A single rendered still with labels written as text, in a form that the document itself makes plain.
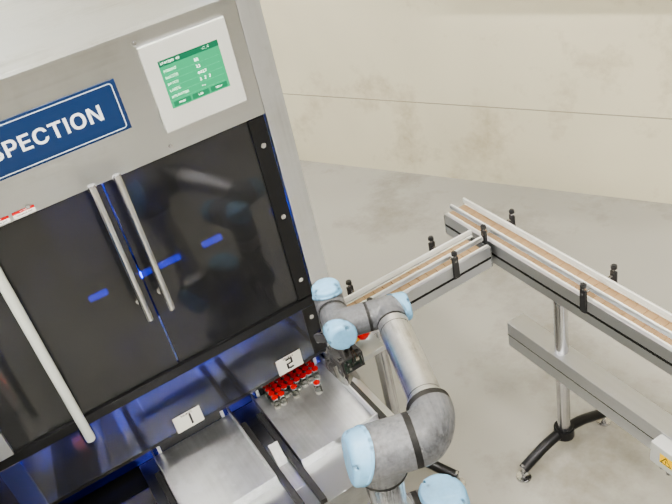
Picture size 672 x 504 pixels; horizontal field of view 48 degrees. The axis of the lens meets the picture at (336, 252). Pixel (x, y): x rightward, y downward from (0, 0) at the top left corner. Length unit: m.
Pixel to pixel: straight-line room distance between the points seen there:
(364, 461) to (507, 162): 3.48
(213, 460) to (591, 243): 2.66
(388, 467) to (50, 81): 1.06
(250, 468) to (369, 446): 0.80
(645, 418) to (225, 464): 1.35
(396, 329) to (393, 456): 0.35
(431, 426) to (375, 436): 0.11
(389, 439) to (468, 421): 1.91
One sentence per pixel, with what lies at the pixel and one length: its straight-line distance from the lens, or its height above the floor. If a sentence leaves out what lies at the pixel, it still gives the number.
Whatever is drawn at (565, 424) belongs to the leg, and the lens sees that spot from 3.16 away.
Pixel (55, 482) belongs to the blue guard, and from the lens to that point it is 2.26.
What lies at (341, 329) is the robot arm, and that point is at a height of 1.41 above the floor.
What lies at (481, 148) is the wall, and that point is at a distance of 4.83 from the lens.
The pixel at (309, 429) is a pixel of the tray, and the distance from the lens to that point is 2.31.
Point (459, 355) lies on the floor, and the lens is 3.70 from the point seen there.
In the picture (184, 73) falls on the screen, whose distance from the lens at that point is 1.81.
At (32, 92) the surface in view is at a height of 2.05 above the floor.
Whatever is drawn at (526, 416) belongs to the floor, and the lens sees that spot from 3.42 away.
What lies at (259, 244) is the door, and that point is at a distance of 2.08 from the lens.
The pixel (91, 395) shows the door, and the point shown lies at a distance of 2.13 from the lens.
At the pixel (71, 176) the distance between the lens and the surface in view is 1.82.
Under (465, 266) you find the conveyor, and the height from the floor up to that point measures 0.91.
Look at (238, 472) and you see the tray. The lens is 2.27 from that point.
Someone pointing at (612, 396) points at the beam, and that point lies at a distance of 2.76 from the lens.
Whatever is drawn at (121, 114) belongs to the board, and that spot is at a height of 1.94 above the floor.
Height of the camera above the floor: 2.56
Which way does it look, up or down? 35 degrees down
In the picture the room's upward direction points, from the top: 13 degrees counter-clockwise
